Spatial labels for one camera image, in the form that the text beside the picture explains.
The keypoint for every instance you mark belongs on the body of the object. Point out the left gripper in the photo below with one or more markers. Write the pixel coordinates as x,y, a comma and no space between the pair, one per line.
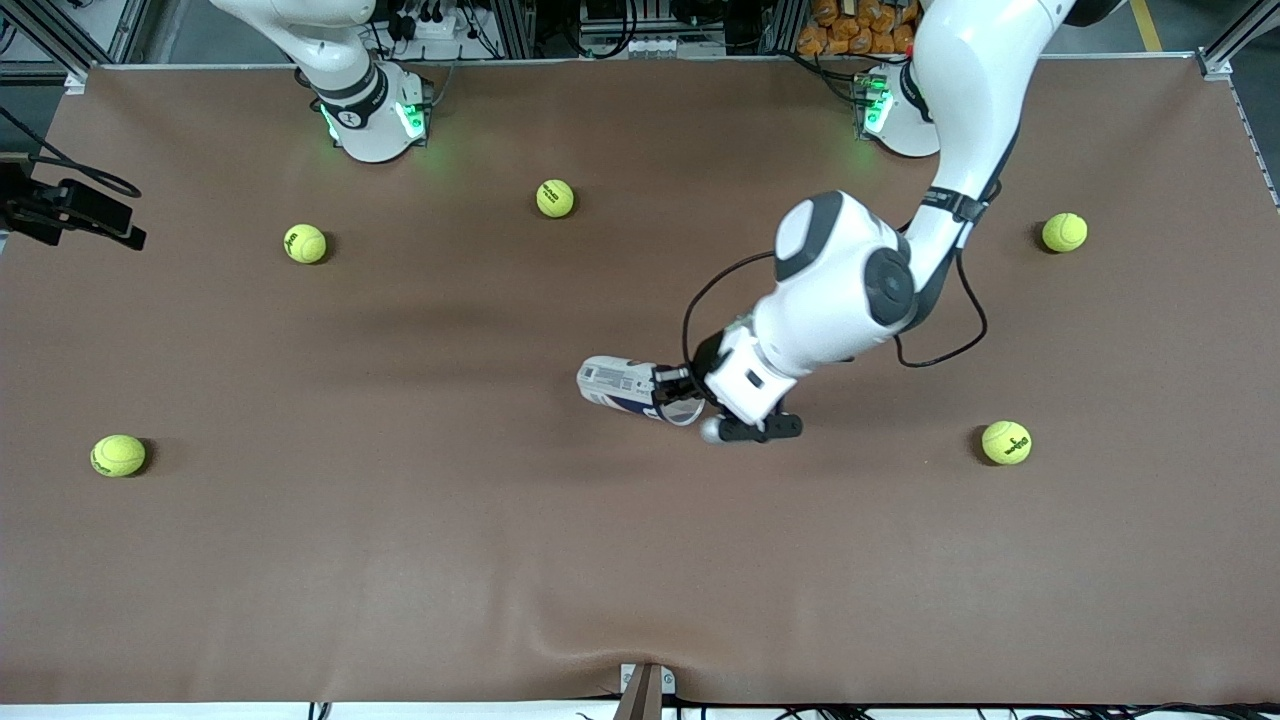
703,367

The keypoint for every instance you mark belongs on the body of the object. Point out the clear tennis ball can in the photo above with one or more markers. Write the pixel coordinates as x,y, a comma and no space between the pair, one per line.
620,385

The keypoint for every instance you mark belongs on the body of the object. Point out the white connector block row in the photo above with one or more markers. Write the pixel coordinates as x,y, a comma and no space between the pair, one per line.
650,46

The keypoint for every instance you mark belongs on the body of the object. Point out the yellow tennis ball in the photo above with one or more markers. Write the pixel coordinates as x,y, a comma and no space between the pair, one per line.
305,243
1064,232
555,198
118,455
1006,442

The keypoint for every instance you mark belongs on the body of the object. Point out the metal table clamp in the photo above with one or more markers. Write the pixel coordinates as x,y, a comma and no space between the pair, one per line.
645,690

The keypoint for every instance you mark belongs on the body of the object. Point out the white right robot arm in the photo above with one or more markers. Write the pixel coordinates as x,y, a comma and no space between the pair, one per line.
370,130

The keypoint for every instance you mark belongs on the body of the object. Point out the brown table cloth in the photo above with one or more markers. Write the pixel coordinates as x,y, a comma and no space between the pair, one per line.
640,560

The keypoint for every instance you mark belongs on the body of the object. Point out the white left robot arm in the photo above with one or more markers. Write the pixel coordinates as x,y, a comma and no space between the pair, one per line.
840,290

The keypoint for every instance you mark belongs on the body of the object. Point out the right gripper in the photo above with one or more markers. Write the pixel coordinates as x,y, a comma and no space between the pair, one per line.
62,207

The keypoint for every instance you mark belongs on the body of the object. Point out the white power strip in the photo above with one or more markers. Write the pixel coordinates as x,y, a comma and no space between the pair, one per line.
430,25

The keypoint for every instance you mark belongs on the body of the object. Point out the orange net bag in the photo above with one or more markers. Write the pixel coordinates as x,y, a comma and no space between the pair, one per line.
850,28

